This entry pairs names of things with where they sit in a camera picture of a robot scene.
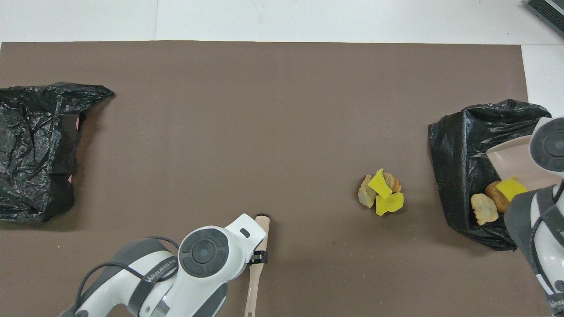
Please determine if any pile of yellow scraps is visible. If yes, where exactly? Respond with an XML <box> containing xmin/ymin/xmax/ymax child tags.
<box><xmin>375</xmin><ymin>192</ymin><xmax>404</xmax><ymax>216</ymax></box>
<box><xmin>367</xmin><ymin>168</ymin><xmax>393</xmax><ymax>199</ymax></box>

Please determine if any pale cream toy nugget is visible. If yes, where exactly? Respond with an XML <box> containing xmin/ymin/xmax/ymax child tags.
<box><xmin>471</xmin><ymin>194</ymin><xmax>499</xmax><ymax>226</ymax></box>

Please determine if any golden brown toy nugget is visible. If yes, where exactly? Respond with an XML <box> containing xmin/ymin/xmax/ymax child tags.
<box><xmin>485</xmin><ymin>181</ymin><xmax>511</xmax><ymax>213</ymax></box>

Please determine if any yellow sponge piece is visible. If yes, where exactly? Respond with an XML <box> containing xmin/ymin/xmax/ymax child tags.
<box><xmin>496</xmin><ymin>176</ymin><xmax>528</xmax><ymax>202</ymax></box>

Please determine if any beige plastic dustpan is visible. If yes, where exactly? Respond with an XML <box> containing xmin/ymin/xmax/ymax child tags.
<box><xmin>486</xmin><ymin>134</ymin><xmax>564</xmax><ymax>191</ymax></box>

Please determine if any black bag lined bin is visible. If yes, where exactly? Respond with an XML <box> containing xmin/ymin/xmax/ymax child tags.
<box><xmin>0</xmin><ymin>81</ymin><xmax>115</xmax><ymax>222</ymax></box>
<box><xmin>428</xmin><ymin>99</ymin><xmax>553</xmax><ymax>251</ymax></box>

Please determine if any brown table mat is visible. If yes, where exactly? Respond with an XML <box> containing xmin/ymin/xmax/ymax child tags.
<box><xmin>0</xmin><ymin>41</ymin><xmax>552</xmax><ymax>317</ymax></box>

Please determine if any grey ribbed device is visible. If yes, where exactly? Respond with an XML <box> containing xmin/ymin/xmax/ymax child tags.
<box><xmin>526</xmin><ymin>0</ymin><xmax>564</xmax><ymax>38</ymax></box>

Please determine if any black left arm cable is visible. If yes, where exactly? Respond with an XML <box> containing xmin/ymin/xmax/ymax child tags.
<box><xmin>75</xmin><ymin>236</ymin><xmax>179</xmax><ymax>309</ymax></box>

